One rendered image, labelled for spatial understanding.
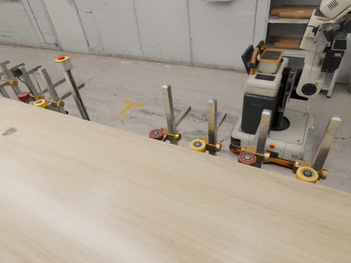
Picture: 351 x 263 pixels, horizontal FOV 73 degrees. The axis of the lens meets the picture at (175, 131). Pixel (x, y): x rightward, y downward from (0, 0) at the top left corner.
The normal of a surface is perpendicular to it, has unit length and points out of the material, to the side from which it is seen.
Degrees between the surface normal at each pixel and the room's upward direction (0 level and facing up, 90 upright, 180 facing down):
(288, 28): 90
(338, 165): 0
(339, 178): 0
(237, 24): 90
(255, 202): 0
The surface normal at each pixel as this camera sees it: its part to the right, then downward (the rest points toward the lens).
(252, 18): -0.46, 0.59
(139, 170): -0.10, -0.78
